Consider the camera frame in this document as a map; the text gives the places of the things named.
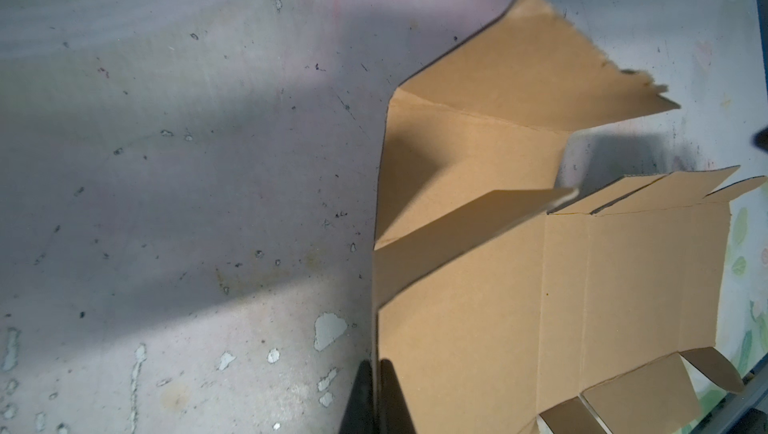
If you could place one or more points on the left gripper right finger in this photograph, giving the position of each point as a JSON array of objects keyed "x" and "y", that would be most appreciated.
[{"x": 393, "y": 413}]

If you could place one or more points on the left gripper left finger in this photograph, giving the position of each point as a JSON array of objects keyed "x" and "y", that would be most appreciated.
[{"x": 359, "y": 417}]

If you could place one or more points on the brown cardboard box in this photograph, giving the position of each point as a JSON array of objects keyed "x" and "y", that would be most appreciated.
[{"x": 504, "y": 301}]

